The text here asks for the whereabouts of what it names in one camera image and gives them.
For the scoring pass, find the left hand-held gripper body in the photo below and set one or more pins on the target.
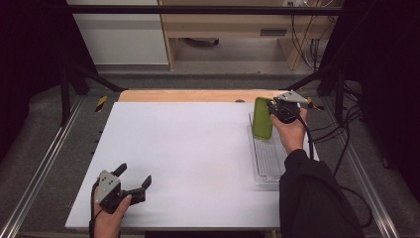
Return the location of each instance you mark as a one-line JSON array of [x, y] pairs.
[[107, 186]]

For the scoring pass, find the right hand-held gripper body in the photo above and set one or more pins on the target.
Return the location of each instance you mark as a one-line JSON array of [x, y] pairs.
[[289, 107]]

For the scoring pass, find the green phone case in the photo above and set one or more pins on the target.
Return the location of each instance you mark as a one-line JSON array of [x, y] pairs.
[[262, 120]]

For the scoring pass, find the clear plastic tray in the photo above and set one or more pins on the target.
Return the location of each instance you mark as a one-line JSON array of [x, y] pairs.
[[269, 158]]

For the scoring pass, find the person's right hand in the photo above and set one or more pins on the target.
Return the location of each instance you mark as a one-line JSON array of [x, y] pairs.
[[292, 135]]

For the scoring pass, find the person's left hand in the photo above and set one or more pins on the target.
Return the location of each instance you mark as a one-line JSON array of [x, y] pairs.
[[107, 224]]

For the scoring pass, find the yellow black hazard tape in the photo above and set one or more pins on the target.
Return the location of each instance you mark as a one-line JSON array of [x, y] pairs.
[[313, 103]]

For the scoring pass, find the dark rectangular desk label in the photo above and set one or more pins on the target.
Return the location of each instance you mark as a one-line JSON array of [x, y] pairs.
[[273, 32]]

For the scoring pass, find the wooden desk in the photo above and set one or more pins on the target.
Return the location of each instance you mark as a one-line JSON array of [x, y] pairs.
[[224, 24]]

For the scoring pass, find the black curtain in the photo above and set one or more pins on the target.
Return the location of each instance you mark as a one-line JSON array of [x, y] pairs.
[[389, 82], [29, 66]]

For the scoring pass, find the white power strip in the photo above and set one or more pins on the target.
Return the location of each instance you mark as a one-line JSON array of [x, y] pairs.
[[290, 3]]

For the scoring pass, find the white cabinet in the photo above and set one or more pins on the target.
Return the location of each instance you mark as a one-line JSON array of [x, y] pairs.
[[122, 36]]

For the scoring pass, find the black metal frame stand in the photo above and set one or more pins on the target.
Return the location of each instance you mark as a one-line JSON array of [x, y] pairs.
[[79, 82], [330, 82]]

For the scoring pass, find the aluminium floor rail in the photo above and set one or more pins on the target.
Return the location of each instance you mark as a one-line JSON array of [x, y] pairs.
[[366, 185], [36, 178]]

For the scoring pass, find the black horizontal frame bar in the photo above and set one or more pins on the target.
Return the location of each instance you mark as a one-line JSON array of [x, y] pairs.
[[198, 10]]

